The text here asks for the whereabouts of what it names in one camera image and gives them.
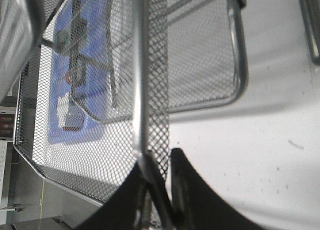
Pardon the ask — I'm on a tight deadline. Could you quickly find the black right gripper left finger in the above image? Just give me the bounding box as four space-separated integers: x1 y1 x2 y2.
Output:
76 154 173 230

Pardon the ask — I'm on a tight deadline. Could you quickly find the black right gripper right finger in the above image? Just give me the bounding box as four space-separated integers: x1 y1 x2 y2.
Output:
170 148 262 230

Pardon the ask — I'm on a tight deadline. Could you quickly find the silver mesh tray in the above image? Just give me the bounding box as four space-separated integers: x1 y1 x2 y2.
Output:
13 0 171 206
0 0 76 103
69 0 249 123

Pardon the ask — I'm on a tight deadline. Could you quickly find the red emergency stop button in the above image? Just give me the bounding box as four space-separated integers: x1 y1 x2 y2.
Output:
64 60 87 87

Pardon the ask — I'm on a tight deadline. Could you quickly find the white circuit breaker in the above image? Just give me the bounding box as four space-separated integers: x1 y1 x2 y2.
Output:
57 93 85 132

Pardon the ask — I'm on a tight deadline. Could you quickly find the blue plastic tray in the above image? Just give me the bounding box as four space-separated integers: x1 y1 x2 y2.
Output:
47 0 141 147

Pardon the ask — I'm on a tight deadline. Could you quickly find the green and beige switch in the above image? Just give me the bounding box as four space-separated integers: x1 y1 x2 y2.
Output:
53 18 88 55

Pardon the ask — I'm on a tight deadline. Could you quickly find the silver metal rack frame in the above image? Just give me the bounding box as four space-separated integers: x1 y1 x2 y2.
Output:
0 0 320 108

